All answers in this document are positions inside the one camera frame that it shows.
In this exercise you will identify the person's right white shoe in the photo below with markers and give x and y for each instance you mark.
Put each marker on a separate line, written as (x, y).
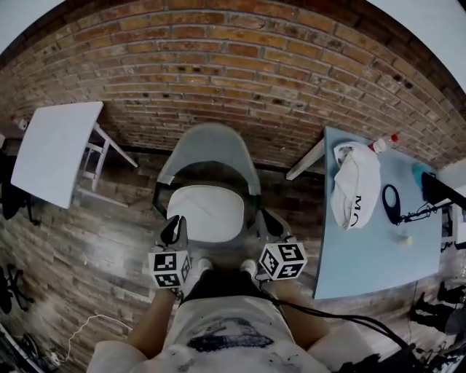
(248, 266)

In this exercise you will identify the black equipment on floor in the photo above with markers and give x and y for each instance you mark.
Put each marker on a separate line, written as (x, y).
(437, 309)

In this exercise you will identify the black office chair base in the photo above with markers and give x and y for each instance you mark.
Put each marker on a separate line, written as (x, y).
(14, 287)

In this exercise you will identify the small yellowish object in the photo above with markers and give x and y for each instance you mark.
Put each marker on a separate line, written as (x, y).
(406, 240)

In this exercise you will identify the person's left white shoe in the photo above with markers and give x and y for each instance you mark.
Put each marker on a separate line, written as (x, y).
(205, 266)

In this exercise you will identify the person's right forearm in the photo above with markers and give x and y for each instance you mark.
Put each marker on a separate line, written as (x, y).
(298, 309)

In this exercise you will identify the black monitor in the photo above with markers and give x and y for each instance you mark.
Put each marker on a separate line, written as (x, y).
(442, 191)

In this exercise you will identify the white square table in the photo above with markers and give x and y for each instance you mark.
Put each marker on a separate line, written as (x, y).
(54, 149)

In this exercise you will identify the clear bottle with red cap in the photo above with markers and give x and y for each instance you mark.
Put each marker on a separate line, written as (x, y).
(380, 145)

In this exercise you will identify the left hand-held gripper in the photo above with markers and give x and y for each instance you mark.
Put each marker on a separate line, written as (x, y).
(169, 266)

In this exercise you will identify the light blue table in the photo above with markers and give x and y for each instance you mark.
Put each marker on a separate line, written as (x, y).
(378, 262)

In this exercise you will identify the white seat cushion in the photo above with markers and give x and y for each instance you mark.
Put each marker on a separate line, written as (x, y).
(205, 213)

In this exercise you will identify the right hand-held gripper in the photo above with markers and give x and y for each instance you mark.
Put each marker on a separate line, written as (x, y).
(283, 260)

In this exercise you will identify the white cloth bag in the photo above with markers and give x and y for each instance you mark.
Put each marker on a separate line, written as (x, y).
(358, 182)

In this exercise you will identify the grey chair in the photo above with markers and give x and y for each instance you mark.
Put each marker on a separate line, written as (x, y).
(209, 145)

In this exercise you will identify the person's left forearm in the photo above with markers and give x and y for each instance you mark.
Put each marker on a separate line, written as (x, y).
(151, 320)

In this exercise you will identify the white printed t-shirt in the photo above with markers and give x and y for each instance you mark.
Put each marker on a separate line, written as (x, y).
(225, 335)

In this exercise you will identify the small red-capped object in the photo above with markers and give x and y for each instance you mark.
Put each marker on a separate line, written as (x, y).
(21, 123)

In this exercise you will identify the black oval loop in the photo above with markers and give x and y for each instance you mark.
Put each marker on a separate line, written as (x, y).
(385, 204)

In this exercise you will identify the person's white shoe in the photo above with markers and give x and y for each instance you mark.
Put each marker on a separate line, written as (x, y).
(248, 266)
(205, 266)

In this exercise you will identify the black shorts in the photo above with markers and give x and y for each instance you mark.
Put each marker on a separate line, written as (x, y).
(225, 286)

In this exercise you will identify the teal object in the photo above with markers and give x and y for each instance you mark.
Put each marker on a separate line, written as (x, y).
(418, 175)

